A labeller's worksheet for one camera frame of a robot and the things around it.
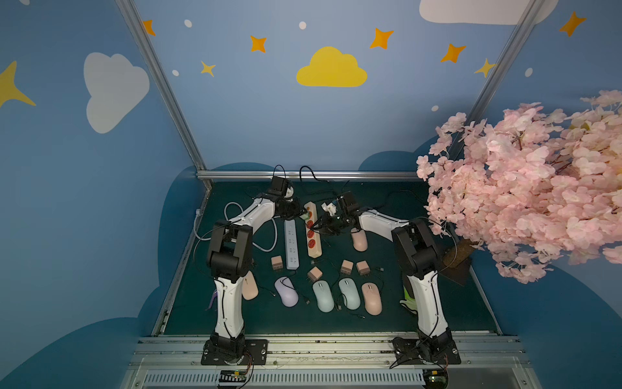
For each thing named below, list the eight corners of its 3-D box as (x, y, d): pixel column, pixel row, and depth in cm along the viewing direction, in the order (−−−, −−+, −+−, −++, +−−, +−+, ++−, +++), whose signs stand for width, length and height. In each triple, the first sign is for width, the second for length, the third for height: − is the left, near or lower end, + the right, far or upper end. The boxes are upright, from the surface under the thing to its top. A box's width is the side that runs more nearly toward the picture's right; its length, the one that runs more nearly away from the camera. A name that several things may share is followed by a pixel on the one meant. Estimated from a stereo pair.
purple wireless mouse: (286, 310, 84) (286, 308, 82) (274, 283, 90) (272, 280, 87) (301, 302, 86) (300, 299, 83) (287, 276, 92) (286, 273, 89)
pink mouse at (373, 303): (365, 315, 83) (366, 314, 82) (361, 284, 90) (362, 282, 89) (382, 315, 83) (383, 314, 82) (377, 284, 90) (378, 282, 89)
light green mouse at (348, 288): (347, 312, 84) (348, 310, 82) (336, 281, 91) (337, 279, 89) (363, 307, 85) (364, 305, 83) (351, 277, 92) (352, 275, 90)
